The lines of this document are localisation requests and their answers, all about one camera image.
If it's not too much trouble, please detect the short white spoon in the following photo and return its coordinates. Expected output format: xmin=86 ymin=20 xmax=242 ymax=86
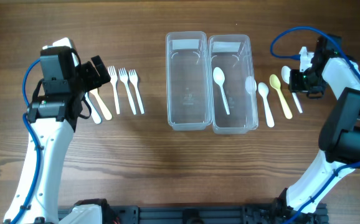
xmin=258 ymin=82 xmax=275 ymax=128

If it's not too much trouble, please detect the short white fork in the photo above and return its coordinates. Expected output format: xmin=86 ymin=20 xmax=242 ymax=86
xmin=85 ymin=92 xmax=102 ymax=124

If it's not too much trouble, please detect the long white spoon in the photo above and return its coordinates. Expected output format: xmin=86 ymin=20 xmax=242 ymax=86
xmin=281 ymin=66 xmax=303 ymax=113

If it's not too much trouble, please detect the clear plastic container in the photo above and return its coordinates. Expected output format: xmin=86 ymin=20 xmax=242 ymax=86
xmin=166 ymin=31 xmax=212 ymax=131
xmin=208 ymin=34 xmax=258 ymax=134

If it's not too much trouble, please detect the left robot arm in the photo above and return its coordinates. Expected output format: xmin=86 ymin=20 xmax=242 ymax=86
xmin=3 ymin=46 xmax=110 ymax=223

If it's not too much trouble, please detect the right clear plastic container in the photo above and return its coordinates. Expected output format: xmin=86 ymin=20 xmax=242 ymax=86
xmin=208 ymin=34 xmax=258 ymax=134

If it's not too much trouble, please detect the left blue cable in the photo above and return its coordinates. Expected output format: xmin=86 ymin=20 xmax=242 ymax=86
xmin=10 ymin=58 xmax=44 ymax=224

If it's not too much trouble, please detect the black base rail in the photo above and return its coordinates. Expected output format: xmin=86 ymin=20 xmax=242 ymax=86
xmin=57 ymin=203 xmax=329 ymax=224

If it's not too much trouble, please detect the left clear plastic container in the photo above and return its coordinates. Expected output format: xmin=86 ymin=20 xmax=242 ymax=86
xmin=166 ymin=31 xmax=212 ymax=131

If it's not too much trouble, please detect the right blue cable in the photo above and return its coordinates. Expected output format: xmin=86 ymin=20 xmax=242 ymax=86
xmin=269 ymin=26 xmax=360 ymax=224

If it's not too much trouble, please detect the blue cable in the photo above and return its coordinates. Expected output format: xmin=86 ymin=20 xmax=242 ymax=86
xmin=269 ymin=26 xmax=360 ymax=224
xmin=10 ymin=58 xmax=44 ymax=224

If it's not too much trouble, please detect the yellow plastic spoon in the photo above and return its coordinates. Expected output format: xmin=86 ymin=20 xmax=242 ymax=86
xmin=270 ymin=74 xmax=293 ymax=119

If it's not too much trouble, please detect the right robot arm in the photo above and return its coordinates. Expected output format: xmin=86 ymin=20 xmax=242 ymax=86
xmin=270 ymin=34 xmax=360 ymax=223

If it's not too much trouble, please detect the yellow plastic fork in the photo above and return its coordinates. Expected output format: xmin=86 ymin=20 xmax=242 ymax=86
xmin=90 ymin=88 xmax=113 ymax=120

